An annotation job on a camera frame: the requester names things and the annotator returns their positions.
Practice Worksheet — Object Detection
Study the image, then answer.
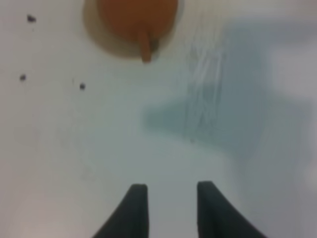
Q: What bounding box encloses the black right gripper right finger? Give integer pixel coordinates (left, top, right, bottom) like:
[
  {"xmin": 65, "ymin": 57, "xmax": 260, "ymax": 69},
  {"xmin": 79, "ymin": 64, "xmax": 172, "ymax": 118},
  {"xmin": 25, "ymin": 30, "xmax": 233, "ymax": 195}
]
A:
[{"xmin": 197, "ymin": 181, "xmax": 265, "ymax": 238}]

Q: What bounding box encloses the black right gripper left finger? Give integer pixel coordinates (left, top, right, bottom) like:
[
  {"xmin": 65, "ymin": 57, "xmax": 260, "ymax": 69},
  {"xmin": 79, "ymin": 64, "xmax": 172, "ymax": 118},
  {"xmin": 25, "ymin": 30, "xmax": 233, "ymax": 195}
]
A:
[{"xmin": 94, "ymin": 184, "xmax": 150, "ymax": 238}]

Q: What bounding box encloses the brown clay teapot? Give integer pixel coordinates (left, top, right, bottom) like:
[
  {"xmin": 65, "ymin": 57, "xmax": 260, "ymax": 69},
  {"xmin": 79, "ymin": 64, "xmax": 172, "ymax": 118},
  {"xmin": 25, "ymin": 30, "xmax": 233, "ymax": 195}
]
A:
[{"xmin": 97, "ymin": 0, "xmax": 178, "ymax": 63}]

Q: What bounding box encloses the cream round teapot coaster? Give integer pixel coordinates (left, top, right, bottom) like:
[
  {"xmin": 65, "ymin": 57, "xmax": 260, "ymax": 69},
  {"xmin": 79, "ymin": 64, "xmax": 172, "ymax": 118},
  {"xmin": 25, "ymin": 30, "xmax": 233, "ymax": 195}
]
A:
[{"xmin": 82, "ymin": 0, "xmax": 185, "ymax": 61}]

